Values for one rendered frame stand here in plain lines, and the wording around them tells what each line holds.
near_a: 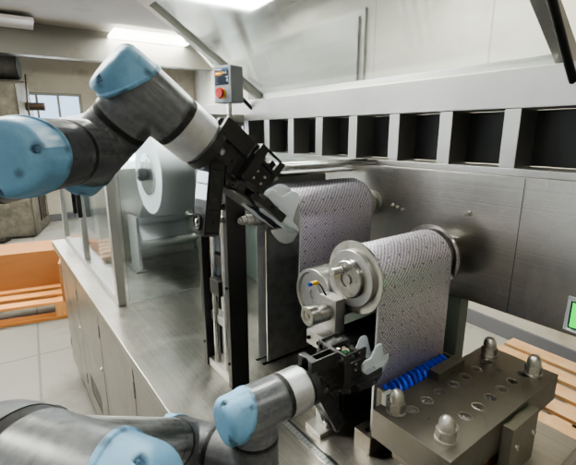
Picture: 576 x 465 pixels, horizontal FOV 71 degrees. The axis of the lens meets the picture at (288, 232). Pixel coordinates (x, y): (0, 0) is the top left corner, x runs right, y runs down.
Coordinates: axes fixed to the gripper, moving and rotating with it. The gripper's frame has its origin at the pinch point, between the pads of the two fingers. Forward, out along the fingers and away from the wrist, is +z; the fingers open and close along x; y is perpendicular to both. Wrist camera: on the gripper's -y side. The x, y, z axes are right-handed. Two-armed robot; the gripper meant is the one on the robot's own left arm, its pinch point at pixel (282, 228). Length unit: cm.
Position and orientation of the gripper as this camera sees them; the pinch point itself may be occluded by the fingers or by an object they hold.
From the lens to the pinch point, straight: 69.2
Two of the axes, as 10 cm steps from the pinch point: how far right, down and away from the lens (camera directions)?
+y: 5.1, -8.4, 1.9
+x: -5.9, -1.9, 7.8
